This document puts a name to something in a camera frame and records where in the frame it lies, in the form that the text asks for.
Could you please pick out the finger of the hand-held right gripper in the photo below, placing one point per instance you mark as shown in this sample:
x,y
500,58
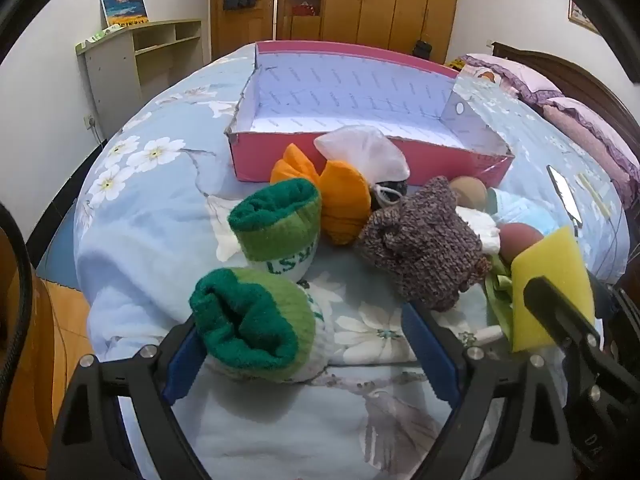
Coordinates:
x,y
622,297
555,310

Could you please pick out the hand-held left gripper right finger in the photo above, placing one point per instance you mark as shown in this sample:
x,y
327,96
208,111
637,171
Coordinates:
x,y
431,355

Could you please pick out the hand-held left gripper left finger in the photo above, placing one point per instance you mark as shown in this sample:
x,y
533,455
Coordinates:
x,y
182,370

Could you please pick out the yellow sponge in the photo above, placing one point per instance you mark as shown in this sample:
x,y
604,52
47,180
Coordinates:
x,y
555,255

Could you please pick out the green ribbon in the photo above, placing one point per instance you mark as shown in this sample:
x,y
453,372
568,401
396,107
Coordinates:
x,y
500,300

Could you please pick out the maroon makeup sponge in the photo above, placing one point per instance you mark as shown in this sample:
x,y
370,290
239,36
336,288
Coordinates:
x,y
517,242

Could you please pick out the white sock with green cuff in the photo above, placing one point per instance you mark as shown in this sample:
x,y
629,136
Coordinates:
x,y
275,225
250,320

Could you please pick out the blue face mask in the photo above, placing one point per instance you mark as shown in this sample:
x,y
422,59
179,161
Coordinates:
x,y
520,210

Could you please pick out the brown knitted hat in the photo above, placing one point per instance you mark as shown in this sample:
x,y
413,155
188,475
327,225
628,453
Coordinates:
x,y
425,245

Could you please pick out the beige makeup sponge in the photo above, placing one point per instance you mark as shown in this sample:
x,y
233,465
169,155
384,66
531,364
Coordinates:
x,y
470,192

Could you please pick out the orange cloth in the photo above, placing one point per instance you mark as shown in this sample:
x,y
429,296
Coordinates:
x,y
342,200

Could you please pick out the white plastic bag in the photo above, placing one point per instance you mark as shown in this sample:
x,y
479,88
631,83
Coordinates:
x,y
365,152

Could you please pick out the pink cardboard box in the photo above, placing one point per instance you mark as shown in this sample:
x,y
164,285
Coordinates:
x,y
350,95

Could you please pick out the smartphone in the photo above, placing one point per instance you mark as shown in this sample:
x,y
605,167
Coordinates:
x,y
564,192

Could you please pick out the purple frilled pillow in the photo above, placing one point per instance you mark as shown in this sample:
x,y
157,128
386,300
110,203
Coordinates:
x,y
595,145
515,72

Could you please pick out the dark wooden headboard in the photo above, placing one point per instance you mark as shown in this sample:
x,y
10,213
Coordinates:
x,y
575,77

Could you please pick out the black hanging bag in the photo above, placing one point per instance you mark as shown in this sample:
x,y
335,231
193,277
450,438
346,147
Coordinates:
x,y
422,49

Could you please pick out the beige desk shelf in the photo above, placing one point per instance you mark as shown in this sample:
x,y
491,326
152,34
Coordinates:
x,y
112,70

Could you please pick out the green packet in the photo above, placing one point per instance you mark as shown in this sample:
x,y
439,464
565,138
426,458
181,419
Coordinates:
x,y
100,35

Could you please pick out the wooden door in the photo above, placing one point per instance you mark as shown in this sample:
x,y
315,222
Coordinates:
x,y
242,30

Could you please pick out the wooden wardrobe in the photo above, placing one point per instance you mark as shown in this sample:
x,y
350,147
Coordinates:
x,y
390,0

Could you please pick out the blue and yellow painting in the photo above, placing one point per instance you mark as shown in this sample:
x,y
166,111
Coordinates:
x,y
125,7

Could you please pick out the wall socket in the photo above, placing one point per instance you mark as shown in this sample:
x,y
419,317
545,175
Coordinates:
x,y
90,121

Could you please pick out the framed wall picture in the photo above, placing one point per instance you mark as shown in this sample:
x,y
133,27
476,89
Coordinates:
x,y
580,15

